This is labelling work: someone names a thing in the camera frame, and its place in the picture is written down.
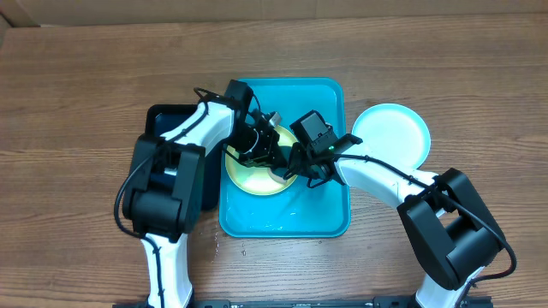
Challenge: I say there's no yellow-green plate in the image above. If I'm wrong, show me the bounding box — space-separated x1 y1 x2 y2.
224 146 298 196

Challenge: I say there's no light blue plate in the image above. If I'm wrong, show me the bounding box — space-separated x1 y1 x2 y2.
352 104 432 169

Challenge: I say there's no green and tan sponge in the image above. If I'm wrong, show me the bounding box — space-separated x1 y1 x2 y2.
267 168 288 185

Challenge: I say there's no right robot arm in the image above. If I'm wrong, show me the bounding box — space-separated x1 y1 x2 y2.
287 110 509 307

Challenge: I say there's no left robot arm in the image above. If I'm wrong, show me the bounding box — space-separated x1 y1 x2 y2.
113 80 288 307

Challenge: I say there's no teal plastic serving tray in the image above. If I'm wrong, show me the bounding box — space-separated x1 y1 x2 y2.
219 77 350 238

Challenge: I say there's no black plastic tray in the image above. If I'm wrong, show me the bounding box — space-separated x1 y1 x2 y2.
145 104 222 211

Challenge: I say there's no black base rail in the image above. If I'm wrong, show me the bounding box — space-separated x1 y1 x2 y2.
112 295 494 308

